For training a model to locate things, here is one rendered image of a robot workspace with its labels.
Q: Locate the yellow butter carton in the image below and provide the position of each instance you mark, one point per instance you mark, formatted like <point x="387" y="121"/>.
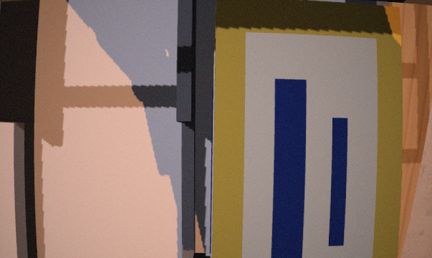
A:
<point x="307" y="130"/>

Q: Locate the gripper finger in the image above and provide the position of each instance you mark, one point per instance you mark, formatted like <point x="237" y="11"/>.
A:
<point x="200" y="255"/>

